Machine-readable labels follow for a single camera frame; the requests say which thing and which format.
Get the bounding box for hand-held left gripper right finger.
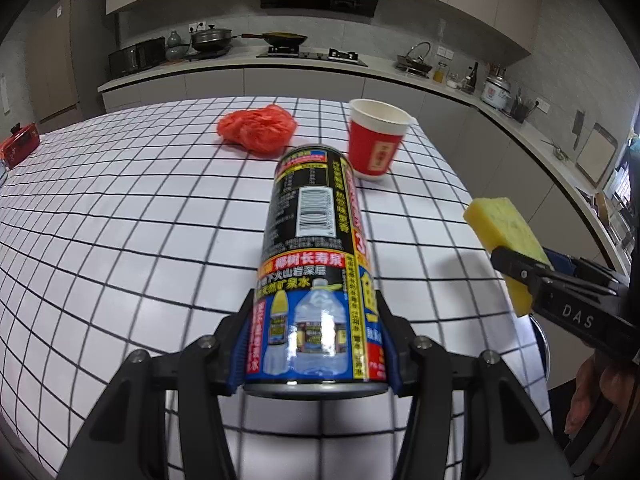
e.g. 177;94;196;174
372;290;573;480

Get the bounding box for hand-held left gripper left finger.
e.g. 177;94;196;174
57;289;257;480

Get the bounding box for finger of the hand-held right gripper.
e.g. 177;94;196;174
544;247;627;292
490;245;620;300

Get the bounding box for yellow sponge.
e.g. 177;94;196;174
462;196;553;318

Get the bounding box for black printed drink can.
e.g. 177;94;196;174
241;144;391;401

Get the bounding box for person's right hand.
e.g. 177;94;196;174
570;355;640;441

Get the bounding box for grey round stool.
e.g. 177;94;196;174
527;317;553;396

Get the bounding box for cutting board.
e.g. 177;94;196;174
575;122;621;186

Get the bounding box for dark utensil holder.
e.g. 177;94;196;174
511;91;535;123

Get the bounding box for black-checked white tablecloth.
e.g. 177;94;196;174
0;96;546;480

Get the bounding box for white rice cooker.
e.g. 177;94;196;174
481;72;512;111

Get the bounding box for red paper cup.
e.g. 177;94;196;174
347;98;416;183

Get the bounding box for red plastic bag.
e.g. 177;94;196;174
216;104;297;157

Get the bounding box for metal kettle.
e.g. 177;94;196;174
407;41;433;68

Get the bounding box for gas stove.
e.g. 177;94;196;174
256;46;369;67

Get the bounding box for red box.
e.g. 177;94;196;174
0;122;41;171

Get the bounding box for grey-green vase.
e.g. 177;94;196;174
165;30;188;62

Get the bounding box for black microwave oven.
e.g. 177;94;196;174
108;37;167;79

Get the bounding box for lidded metal pot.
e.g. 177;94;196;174
190;24;236;53

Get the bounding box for black wok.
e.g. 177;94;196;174
240;31;309;48

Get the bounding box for beige refrigerator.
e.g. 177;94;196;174
22;0;118;133

